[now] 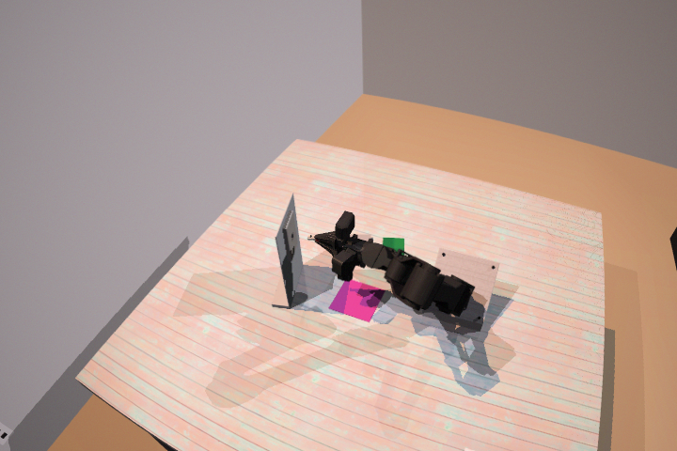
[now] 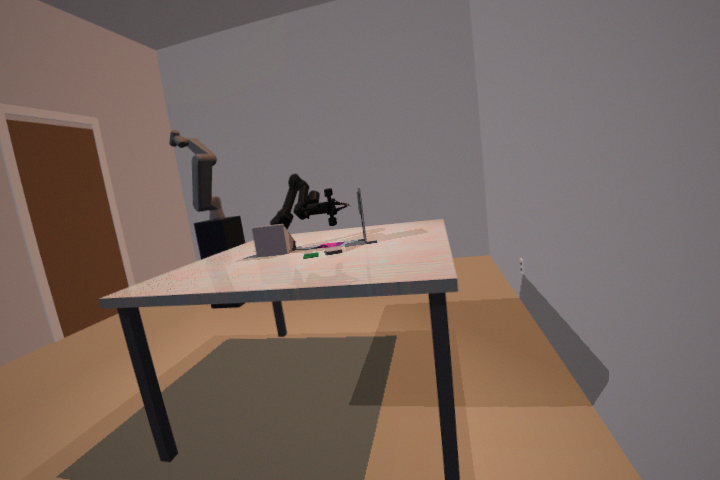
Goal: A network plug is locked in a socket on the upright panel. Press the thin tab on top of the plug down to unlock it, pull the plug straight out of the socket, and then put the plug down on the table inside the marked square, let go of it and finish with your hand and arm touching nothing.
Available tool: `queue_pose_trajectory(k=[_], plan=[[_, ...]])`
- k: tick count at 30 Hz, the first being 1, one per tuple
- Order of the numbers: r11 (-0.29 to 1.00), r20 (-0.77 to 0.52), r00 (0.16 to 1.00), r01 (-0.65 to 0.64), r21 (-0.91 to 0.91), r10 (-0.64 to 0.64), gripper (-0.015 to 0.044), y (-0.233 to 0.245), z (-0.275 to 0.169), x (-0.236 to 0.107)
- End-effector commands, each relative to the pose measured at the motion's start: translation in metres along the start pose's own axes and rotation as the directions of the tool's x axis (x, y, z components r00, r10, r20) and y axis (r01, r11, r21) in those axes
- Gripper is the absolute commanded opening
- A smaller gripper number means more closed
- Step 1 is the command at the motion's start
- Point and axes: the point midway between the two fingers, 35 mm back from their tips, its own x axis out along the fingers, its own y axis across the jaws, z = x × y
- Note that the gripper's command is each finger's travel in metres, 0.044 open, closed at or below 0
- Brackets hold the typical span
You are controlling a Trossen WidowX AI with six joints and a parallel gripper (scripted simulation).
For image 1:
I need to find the magenta flat square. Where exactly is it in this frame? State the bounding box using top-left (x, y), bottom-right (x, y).
top-left (328, 280), bottom-right (385, 322)

